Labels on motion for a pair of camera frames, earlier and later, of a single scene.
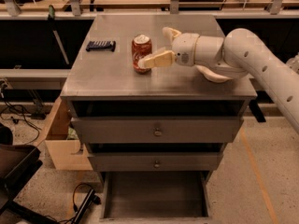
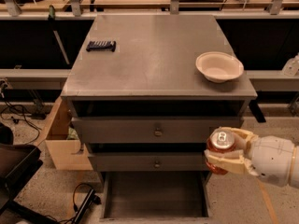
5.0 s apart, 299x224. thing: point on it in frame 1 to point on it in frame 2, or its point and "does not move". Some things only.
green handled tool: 51,17 does not move
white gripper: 184,49 to 271,160
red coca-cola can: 141,47 to 220,139
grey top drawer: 154,130 does not move
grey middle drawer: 156,161 does not move
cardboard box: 66,153 does not move
